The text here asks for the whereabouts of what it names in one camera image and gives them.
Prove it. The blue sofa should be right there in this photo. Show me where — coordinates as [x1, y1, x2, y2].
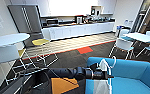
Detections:
[84, 56, 150, 94]

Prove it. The white teal chair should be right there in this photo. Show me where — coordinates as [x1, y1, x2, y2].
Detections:
[108, 36, 136, 61]

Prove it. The white kitchen counter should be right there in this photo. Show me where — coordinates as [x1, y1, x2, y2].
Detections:
[40, 20, 117, 42]

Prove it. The red black coffee machine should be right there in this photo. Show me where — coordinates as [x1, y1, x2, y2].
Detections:
[74, 14, 86, 25]

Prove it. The grey countertop appliance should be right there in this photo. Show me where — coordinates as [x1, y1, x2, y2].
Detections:
[89, 5, 102, 17]

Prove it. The black microwave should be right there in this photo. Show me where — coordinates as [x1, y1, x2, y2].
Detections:
[45, 18, 60, 27]

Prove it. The dark glass partition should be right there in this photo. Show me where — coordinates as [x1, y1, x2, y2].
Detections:
[136, 0, 150, 34]

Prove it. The tall grey fridge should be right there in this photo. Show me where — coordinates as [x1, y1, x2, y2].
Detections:
[7, 3, 44, 43]

